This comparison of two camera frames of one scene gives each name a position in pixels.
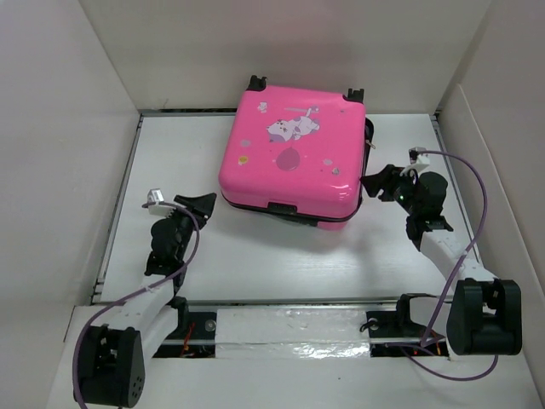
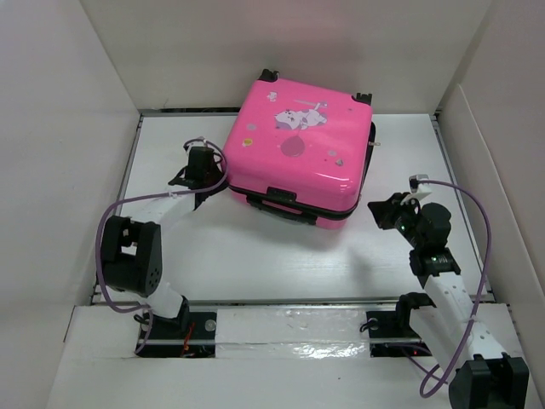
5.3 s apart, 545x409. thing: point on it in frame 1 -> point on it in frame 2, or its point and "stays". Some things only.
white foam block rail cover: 291,334 stays
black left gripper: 202,204 -> 216,168
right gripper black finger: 386,180 -> 387,212
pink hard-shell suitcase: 296,151 stays
